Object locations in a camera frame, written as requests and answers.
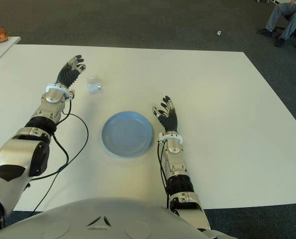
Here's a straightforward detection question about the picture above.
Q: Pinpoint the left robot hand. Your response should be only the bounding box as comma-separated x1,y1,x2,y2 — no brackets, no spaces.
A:
54,55,87,89

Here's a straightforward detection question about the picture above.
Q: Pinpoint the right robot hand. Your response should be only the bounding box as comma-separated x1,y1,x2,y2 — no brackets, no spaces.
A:
151,95,179,133

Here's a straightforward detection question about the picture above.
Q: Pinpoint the white charger cube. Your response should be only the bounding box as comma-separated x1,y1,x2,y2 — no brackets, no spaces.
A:
85,76,102,96

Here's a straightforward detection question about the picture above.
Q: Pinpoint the blue plate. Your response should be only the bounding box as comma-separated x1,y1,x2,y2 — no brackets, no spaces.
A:
101,111,154,158

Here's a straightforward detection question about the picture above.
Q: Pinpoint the white side table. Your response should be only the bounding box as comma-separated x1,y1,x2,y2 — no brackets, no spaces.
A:
0,36,21,70

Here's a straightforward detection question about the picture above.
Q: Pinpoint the grey robot torso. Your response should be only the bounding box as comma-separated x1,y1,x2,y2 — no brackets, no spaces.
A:
0,196,241,239

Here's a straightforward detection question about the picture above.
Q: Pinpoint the seated person in jeans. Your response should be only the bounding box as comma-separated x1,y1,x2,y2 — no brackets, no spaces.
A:
257,0,296,48

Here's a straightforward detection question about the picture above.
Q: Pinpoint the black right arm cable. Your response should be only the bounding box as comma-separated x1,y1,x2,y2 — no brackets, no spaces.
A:
156,139,170,210

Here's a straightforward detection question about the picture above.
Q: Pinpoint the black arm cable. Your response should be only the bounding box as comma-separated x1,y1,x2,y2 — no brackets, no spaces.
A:
156,139,170,210
32,96,89,215

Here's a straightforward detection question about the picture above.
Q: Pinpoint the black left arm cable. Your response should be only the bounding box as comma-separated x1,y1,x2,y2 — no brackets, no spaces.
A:
32,96,89,215

